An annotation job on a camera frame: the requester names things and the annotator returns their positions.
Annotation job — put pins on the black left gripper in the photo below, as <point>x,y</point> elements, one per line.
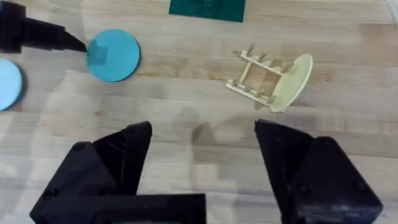
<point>11,26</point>

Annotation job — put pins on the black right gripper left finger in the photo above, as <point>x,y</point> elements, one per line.
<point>102,168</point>

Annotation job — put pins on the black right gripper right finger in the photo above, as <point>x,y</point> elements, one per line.
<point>317,183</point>

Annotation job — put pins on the small wooden peg rack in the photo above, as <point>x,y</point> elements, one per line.
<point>253,76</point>

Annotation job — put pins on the light blue round plate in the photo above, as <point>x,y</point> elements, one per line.
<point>8,85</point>

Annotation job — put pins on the teal round plate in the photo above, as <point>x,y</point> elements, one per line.
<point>116,56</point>

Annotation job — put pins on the pale yellow round plate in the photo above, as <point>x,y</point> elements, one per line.
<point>292,85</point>

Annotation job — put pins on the dark green cutting mat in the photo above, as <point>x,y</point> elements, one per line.
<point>207,9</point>

